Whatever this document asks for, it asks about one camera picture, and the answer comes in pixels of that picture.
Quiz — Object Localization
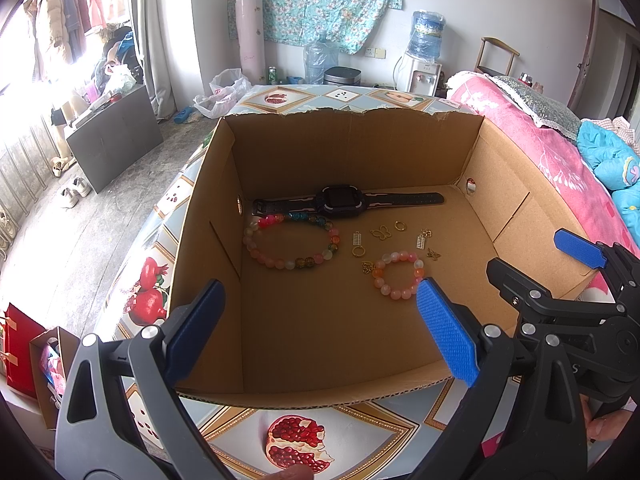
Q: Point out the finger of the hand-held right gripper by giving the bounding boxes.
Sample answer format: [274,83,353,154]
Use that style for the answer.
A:
[486,257,621,324]
[554,228,640,307]

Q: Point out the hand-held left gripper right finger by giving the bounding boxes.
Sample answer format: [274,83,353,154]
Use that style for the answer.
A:
[410,276,603,480]

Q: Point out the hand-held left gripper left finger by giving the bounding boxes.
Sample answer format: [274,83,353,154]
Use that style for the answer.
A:
[54,279,236,480]

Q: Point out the small pink bead bracelet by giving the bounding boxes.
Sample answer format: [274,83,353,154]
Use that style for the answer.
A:
[372,251,426,298]

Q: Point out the brown cardboard box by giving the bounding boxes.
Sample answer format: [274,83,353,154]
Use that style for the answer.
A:
[167,107,613,408]

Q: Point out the large multicolour bead bracelet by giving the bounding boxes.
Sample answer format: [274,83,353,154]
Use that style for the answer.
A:
[242,212,342,271]

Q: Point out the purple black smartwatch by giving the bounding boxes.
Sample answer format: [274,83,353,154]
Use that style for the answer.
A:
[251,185,446,221]

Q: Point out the person's right hand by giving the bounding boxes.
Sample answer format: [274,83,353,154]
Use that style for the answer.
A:
[580,395,638,443]

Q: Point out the person's left hand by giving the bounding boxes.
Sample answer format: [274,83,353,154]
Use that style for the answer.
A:
[272,464,315,480]

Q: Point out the fruit print tablecloth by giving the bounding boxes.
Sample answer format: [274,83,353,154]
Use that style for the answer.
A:
[95,84,640,480]

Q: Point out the blue quilt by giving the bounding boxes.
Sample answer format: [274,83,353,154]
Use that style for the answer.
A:
[577,120,640,231]

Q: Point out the pink floral blanket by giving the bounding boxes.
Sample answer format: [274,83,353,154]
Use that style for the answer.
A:
[445,71,640,311]

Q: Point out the grey lace pillow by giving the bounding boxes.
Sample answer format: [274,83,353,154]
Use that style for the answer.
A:
[492,75,582,142]

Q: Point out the small open cardboard box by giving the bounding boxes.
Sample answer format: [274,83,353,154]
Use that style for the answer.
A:
[29,326,81,431]

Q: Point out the red paper bag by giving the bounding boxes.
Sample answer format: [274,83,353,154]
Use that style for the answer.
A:
[0,302,46,398]

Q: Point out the brown wooden door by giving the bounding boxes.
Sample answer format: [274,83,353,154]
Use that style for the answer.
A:
[570,0,640,121]

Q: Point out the grey low cabinet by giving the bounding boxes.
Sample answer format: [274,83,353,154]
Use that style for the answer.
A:
[65,82,165,195]

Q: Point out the wooden chair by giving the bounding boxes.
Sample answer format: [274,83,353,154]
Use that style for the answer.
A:
[475,36,521,78]

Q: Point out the white water dispenser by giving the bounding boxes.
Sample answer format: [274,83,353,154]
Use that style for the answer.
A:
[402,55,443,97]

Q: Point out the white plastic bag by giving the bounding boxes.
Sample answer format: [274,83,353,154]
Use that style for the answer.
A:
[192,67,253,120]

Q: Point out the silver grey bin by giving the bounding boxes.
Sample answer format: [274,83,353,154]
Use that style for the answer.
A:
[322,66,362,86]

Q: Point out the pile of clothes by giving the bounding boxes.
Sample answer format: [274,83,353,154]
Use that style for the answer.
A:
[90,30,146,106]

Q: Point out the pink rolled mat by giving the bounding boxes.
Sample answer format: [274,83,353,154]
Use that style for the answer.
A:
[235,0,266,83]

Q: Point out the clear water jug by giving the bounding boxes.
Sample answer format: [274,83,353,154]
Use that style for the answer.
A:
[304,31,335,86]

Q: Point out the grey curtain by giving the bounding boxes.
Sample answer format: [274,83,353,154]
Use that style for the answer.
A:
[131,0,196,121]

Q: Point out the hanging clothes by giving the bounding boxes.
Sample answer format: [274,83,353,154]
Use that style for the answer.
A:
[20,0,108,81]

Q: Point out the floral wall cloth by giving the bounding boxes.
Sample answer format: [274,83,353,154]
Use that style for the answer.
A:
[227,0,406,56]

